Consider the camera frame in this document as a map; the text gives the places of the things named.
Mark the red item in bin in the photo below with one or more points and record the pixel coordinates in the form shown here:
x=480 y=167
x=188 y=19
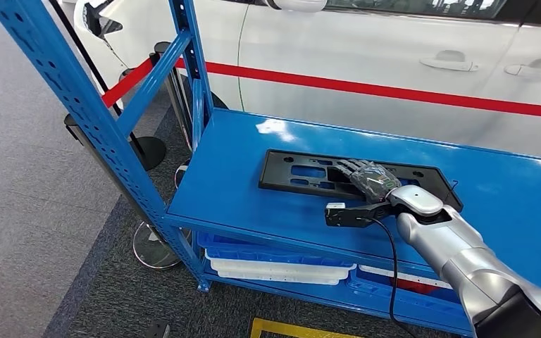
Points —
x=415 y=287

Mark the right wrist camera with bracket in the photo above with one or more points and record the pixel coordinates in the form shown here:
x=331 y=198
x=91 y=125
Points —
x=345 y=215

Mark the red barrier belt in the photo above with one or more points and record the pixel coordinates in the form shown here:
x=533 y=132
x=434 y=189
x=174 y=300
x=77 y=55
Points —
x=392 y=91
x=128 y=81

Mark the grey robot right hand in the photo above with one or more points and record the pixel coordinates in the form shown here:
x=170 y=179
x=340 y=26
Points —
x=373 y=179

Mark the blue metal shelf rack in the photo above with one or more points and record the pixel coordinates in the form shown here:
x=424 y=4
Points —
x=252 y=196

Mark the black pole stand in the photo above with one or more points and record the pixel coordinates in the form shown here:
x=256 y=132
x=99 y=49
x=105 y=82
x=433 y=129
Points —
x=149 y=151

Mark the white car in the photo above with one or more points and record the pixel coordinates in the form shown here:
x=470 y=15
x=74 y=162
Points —
x=345 y=42

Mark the chrome stanchion post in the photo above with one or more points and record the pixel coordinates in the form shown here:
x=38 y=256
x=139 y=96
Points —
x=156 y=249
x=177 y=98

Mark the black plastic frame part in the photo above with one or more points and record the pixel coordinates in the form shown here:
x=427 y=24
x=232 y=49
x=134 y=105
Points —
x=280 y=172

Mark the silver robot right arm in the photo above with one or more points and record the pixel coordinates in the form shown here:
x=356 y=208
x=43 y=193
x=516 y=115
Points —
x=457 y=247

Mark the yellow floor tape square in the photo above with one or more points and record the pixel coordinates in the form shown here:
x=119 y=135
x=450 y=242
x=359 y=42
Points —
x=298 y=330

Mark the blue plastic bin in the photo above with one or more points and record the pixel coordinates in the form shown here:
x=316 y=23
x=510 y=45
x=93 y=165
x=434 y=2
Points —
x=378 y=303
x=261 y=252

